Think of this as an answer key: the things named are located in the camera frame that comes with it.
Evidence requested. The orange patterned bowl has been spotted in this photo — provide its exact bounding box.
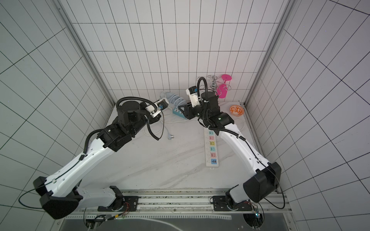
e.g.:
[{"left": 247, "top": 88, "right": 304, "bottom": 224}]
[{"left": 229, "top": 105, "right": 245, "bottom": 116}]

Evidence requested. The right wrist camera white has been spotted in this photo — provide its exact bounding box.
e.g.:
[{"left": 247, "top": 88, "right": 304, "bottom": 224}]
[{"left": 186, "top": 86, "right": 200, "bottom": 107}]

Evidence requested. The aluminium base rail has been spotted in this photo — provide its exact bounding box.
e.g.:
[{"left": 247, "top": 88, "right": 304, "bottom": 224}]
[{"left": 121, "top": 189, "right": 292, "bottom": 215}]

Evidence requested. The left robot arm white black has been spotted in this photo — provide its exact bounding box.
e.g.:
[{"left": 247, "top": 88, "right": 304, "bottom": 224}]
[{"left": 33, "top": 97, "right": 169, "bottom": 219}]

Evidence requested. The pink wine glass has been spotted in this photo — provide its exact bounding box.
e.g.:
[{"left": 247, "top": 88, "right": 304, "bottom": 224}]
[{"left": 216, "top": 74, "right": 232, "bottom": 99}]

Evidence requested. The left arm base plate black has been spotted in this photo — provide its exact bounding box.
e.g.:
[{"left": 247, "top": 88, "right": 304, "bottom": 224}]
[{"left": 97, "top": 196, "right": 139, "bottom": 213}]

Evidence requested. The teal power strip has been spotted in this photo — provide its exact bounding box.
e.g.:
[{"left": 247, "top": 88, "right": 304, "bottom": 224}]
[{"left": 172, "top": 108, "right": 186, "bottom": 119}]

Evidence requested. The chrome glass holder stand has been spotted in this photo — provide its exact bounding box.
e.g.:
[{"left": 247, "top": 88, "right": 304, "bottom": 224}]
[{"left": 199, "top": 75, "right": 231, "bottom": 96}]

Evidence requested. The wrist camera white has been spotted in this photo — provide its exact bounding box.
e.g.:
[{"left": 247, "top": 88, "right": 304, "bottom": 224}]
[
  {"left": 154, "top": 98, "right": 169, "bottom": 111},
  {"left": 186, "top": 86, "right": 200, "bottom": 107}
]

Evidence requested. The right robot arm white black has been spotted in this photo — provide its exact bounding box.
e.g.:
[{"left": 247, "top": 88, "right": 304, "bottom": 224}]
[{"left": 179, "top": 89, "right": 281, "bottom": 208}]

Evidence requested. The white multicolour power strip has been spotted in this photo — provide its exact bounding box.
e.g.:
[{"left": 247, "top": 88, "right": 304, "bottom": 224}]
[{"left": 204, "top": 128, "right": 219, "bottom": 168}]

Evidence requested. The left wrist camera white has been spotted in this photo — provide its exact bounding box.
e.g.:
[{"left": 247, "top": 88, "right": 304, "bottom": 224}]
[{"left": 154, "top": 98, "right": 169, "bottom": 111}]

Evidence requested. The grey power strip cord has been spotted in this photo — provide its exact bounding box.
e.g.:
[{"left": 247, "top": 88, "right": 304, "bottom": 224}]
[{"left": 160, "top": 91, "right": 188, "bottom": 141}]

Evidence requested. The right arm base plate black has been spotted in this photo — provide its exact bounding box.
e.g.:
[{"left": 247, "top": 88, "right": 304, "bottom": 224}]
[{"left": 210, "top": 195, "right": 252, "bottom": 212}]

